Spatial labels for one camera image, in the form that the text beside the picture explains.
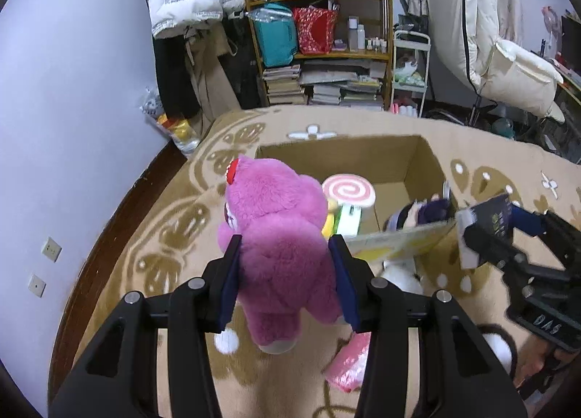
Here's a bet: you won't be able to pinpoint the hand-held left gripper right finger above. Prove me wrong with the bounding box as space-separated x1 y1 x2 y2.
328 234 529 418

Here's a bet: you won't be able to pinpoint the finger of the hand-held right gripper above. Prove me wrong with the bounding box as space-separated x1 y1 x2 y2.
511 204 581 264
463 218 568 283

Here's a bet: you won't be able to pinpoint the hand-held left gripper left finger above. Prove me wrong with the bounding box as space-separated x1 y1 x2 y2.
48 233 243 418

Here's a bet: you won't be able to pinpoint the black packet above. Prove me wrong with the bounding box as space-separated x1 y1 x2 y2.
456 193 513 269

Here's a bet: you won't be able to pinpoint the yellow plush toy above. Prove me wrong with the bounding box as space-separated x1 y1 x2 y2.
321 198 339 237

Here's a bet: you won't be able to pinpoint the green tissue pack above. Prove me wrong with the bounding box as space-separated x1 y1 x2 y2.
333 204 364 237

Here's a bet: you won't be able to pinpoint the purple-haired plush doll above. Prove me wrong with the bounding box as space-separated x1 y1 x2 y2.
383 193 455 232

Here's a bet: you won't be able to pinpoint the pink plush bear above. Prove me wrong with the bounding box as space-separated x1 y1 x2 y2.
217 155 343 355

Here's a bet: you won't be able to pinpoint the pink swirl lollipop pillow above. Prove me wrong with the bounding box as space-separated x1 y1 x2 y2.
321 174 377 210

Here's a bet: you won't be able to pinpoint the cardboard box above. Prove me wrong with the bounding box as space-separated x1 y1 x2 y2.
254 134 457 264

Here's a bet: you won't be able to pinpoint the white plush toy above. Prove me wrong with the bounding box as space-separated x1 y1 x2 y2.
381 259 425 296

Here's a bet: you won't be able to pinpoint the black and white plush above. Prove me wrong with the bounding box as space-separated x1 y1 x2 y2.
481 325 518 378

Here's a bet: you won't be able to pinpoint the pink plastic bag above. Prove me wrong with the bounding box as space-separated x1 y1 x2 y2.
323 332 373 394

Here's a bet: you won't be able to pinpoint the clear bag of items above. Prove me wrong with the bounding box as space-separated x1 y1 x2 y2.
140 86 200 155

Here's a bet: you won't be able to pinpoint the white trolley cart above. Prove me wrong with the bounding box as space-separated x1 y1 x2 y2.
390 30 431 118

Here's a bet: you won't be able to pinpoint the cream padded chair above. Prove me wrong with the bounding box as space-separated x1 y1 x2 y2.
429 0 566 123

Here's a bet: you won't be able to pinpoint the cat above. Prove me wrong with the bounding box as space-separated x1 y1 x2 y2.
394 55 420 78

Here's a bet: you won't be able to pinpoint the beige hanging garment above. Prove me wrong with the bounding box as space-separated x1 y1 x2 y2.
184 25 241 128

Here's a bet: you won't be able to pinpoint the stacks of books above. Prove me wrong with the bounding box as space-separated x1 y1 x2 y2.
262 59 386 110

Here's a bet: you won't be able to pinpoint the black hanging garment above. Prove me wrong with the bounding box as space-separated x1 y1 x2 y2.
152 32 200 121

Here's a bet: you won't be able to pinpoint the wooden bookshelf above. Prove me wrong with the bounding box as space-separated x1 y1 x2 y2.
237 0 395 112

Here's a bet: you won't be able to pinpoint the row of cosmetic bottles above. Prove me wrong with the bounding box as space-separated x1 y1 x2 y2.
347 16 389 52

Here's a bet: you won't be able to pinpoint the teal bag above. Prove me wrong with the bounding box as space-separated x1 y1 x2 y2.
249 3 296 68

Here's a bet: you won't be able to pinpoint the red patterned bag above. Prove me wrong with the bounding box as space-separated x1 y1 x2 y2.
292 6 339 56

